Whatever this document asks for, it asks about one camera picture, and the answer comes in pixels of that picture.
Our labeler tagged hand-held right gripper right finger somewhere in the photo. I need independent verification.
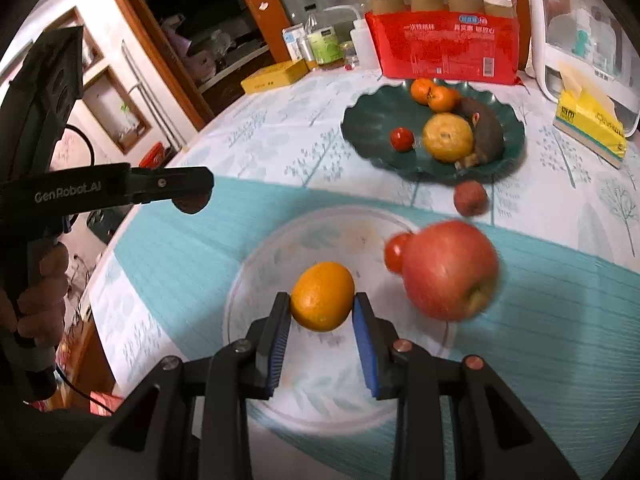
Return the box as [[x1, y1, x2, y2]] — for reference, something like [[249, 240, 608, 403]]
[[352, 291, 581, 480]]

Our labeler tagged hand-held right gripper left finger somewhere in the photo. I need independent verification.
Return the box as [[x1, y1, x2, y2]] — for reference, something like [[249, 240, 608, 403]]
[[65, 291, 292, 480]]

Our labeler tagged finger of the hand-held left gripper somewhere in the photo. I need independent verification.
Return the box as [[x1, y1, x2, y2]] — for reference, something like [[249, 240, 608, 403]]
[[125, 166, 215, 216]]

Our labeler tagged large orange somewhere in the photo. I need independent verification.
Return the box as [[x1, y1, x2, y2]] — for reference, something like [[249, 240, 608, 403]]
[[290, 261, 356, 332]]

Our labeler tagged cherry tomato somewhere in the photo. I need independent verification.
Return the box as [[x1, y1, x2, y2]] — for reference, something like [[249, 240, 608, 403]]
[[390, 127, 415, 152], [384, 232, 413, 275]]

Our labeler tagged red apple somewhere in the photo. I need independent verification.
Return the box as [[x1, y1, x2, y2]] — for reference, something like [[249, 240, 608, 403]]
[[401, 220, 500, 322]]

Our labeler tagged small dull red fruit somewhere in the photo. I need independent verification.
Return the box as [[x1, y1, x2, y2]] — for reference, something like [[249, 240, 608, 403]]
[[453, 181, 489, 217]]

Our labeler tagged dark green scalloped plate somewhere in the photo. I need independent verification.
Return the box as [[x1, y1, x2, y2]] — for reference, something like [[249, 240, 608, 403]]
[[341, 80, 527, 183]]

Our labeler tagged yellow spotted round fruit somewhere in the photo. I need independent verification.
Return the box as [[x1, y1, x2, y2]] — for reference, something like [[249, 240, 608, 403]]
[[422, 113, 474, 163]]

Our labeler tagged overripe dark banana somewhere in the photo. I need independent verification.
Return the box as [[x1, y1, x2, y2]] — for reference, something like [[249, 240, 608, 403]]
[[454, 97, 506, 171]]

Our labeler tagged small tangerine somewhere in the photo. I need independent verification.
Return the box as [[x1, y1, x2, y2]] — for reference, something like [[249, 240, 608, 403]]
[[427, 86, 461, 113], [410, 78, 437, 106]]

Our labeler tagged person's left hand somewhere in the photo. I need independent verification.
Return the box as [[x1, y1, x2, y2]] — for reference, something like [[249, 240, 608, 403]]
[[0, 246, 70, 350]]

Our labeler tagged yellow tin box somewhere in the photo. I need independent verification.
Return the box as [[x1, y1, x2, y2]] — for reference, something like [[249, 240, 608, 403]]
[[240, 58, 309, 94]]

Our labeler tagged white and blue carton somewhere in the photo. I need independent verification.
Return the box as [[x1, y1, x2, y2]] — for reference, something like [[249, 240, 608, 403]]
[[281, 24, 307, 61]]

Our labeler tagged glass bottle green label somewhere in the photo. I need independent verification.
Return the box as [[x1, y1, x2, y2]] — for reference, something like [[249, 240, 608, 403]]
[[303, 12, 343, 66]]

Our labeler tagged white squeeze bottle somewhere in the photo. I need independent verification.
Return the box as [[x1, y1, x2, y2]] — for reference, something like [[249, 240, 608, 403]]
[[320, 5, 378, 69]]

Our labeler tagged person's dark clothing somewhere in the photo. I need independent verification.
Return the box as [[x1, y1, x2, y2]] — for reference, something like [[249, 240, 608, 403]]
[[0, 400, 116, 480]]

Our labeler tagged red paper cup package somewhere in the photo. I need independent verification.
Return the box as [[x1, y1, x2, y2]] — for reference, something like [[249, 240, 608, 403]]
[[347, 0, 528, 86]]

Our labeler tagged yellow tissue pack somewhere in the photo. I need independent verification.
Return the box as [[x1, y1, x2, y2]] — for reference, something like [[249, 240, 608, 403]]
[[552, 62, 630, 170]]

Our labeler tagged white cosmetics storage box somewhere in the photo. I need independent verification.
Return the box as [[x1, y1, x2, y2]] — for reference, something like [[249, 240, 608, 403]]
[[525, 0, 640, 138]]

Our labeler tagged wooden framed wall niche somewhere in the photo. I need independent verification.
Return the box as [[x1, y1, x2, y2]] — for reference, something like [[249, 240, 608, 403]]
[[82, 67, 153, 153]]

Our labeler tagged long metal handle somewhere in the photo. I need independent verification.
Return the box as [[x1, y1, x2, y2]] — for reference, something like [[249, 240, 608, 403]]
[[121, 42, 183, 147]]

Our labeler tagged black cable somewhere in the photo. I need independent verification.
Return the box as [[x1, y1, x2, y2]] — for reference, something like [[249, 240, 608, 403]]
[[22, 360, 123, 417]]

